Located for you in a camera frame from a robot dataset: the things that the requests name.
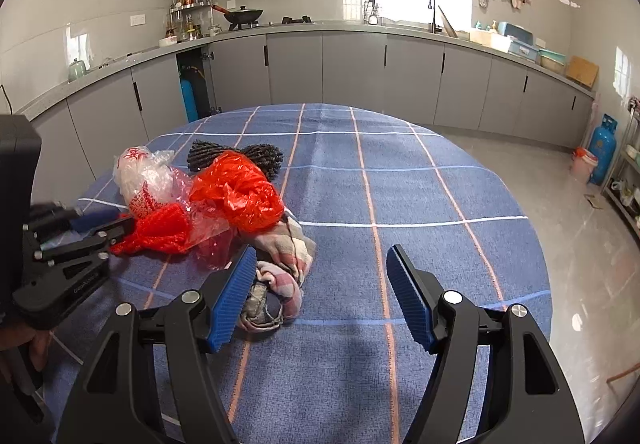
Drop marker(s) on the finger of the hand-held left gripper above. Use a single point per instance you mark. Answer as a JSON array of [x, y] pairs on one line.
[[92, 220], [95, 241]]

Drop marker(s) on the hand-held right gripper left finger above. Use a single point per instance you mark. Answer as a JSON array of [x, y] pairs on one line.
[[235, 294]]

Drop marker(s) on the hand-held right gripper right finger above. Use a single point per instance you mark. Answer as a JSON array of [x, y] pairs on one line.
[[407, 296]]

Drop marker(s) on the plaid checked cloth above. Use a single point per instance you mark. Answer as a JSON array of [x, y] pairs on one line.
[[287, 269]]

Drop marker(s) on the red cellophane wrap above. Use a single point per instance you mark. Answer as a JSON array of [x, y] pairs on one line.
[[210, 239]]

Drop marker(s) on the red mesh net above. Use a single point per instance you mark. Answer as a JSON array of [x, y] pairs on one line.
[[160, 229]]

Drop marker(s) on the clear bag with red print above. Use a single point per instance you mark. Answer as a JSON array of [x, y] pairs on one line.
[[145, 179]]

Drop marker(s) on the red plastic bag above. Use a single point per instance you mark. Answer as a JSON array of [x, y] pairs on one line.
[[235, 194]]

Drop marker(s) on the dark knitted cloth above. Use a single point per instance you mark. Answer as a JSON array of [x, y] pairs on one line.
[[260, 157]]

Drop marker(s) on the person's left hand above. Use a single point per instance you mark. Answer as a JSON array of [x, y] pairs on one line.
[[39, 349]]

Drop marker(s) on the green teapot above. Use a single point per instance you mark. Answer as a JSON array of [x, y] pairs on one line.
[[76, 70]]

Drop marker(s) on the blue plaid tablecloth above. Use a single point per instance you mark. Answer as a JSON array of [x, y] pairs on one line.
[[375, 184]]

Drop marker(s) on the small blue cylinder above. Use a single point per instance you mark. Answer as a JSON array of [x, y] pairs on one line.
[[188, 99]]

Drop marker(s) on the red and white bucket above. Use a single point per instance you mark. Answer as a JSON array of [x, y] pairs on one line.
[[585, 167]]

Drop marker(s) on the steel corner spice rack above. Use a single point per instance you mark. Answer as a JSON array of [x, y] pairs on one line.
[[190, 7]]

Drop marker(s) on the grey base cabinets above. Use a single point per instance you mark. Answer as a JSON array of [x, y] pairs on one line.
[[350, 69]]

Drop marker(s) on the steel storage shelf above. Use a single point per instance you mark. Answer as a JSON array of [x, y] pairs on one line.
[[625, 204]]

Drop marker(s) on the large blue gas cylinder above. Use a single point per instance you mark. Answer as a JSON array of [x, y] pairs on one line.
[[602, 149]]

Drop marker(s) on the black wok with lid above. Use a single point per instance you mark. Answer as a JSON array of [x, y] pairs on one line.
[[245, 15]]

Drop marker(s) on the white plastic tray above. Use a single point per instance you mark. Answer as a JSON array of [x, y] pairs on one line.
[[490, 39]]

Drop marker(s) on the leaning grey board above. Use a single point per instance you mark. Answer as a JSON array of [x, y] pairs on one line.
[[448, 27]]

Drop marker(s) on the teal plastic basket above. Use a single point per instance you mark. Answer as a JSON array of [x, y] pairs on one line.
[[552, 62]]

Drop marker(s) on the steel sink faucet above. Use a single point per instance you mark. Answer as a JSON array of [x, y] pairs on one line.
[[433, 17]]

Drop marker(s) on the black gas stove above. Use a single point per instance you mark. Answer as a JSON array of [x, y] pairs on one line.
[[296, 20]]

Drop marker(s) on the light blue storage box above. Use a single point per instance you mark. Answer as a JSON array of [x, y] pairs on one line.
[[517, 34]]

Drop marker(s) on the brown cardboard box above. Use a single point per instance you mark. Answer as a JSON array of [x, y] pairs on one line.
[[582, 72]]

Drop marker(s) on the knife holder with knives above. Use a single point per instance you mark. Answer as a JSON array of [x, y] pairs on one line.
[[372, 9]]

